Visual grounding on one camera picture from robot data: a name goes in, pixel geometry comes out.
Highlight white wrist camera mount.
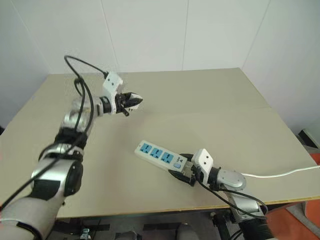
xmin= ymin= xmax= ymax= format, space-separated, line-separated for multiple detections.
xmin=192 ymin=148 xmax=215 ymax=187
xmin=102 ymin=71 xmax=125 ymax=116

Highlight small blue white object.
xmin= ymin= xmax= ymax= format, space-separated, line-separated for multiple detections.
xmin=80 ymin=227 xmax=92 ymax=240

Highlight white power strip cord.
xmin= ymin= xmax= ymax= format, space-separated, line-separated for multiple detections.
xmin=240 ymin=164 xmax=320 ymax=179

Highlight black table frame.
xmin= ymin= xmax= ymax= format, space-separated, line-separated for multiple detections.
xmin=55 ymin=208 xmax=241 ymax=240

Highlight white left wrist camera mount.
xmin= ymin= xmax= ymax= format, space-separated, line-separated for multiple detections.
xmin=102 ymin=71 xmax=125 ymax=116

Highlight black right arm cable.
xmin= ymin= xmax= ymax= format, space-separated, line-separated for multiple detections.
xmin=208 ymin=183 xmax=268 ymax=240

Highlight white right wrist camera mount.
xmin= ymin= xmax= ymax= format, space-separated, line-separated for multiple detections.
xmin=192 ymin=148 xmax=215 ymax=187

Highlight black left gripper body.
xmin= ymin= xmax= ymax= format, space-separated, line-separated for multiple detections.
xmin=115 ymin=91 xmax=132 ymax=118

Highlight white power strip blue sockets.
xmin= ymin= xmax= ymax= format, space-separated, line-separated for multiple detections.
xmin=134 ymin=139 xmax=187 ymax=174

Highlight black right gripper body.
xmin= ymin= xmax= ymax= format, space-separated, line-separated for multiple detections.
xmin=178 ymin=160 xmax=201 ymax=187

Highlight dark grey rounded shape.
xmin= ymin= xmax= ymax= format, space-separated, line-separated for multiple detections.
xmin=174 ymin=223 xmax=197 ymax=240

